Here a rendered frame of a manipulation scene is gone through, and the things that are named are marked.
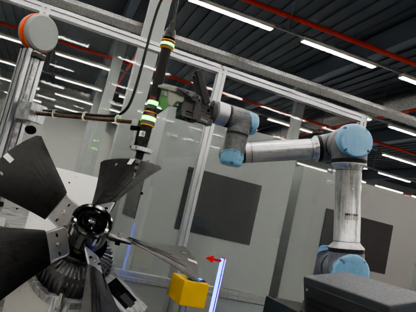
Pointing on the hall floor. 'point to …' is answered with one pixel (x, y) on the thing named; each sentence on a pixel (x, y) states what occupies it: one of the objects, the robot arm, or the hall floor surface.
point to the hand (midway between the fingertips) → (158, 87)
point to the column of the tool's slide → (6, 126)
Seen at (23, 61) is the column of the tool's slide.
